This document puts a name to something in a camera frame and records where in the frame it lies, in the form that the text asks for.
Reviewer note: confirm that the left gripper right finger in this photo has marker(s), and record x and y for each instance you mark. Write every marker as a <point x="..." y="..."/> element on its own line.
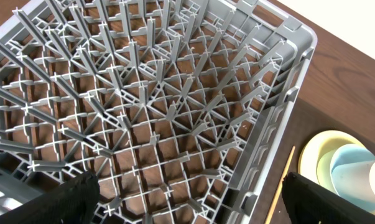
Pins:
<point x="308" y="202"/>

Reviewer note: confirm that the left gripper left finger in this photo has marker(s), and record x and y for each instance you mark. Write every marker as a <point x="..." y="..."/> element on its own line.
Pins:
<point x="72" y="202"/>

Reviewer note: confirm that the wooden chopstick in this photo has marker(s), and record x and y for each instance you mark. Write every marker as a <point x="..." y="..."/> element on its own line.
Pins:
<point x="279" y="187"/>

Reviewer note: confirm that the yellow plate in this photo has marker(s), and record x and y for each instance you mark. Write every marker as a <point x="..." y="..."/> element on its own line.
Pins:
<point x="315" y="158"/>

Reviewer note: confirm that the white cup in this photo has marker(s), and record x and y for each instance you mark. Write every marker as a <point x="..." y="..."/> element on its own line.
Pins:
<point x="355" y="180"/>

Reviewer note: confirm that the light blue small plate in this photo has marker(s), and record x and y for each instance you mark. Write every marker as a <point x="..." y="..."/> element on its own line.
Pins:
<point x="351" y="153"/>

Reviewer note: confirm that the grey plastic dish rack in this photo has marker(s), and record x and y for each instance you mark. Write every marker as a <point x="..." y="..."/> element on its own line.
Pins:
<point x="178" y="107"/>

